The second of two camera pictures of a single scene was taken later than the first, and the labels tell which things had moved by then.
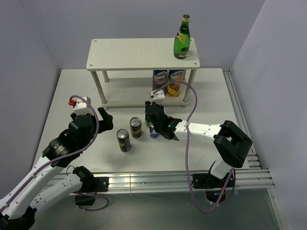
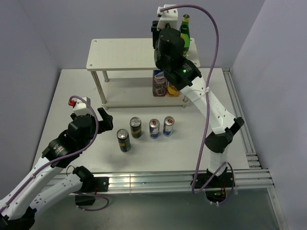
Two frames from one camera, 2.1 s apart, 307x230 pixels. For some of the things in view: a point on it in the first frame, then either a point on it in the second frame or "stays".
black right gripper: [147, 102] -> [154, 30]
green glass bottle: [182, 41] stays
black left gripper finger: [105, 125] stays
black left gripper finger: [107, 123] stays
